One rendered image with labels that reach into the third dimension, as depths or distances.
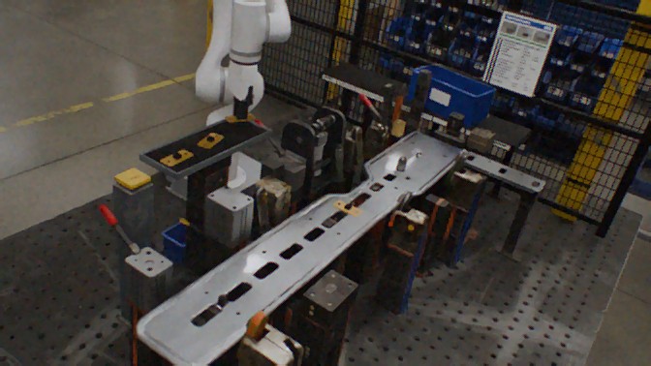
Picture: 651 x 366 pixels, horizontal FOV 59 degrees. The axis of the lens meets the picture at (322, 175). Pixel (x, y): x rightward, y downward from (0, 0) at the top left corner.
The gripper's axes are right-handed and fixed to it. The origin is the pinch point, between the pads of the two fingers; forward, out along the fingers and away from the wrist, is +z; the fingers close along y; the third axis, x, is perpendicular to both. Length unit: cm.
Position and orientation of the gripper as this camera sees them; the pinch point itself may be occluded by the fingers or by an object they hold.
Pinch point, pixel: (240, 110)
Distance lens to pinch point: 164.8
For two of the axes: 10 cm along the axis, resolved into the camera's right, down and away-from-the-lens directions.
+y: 5.1, 5.0, -7.0
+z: -1.5, 8.5, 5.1
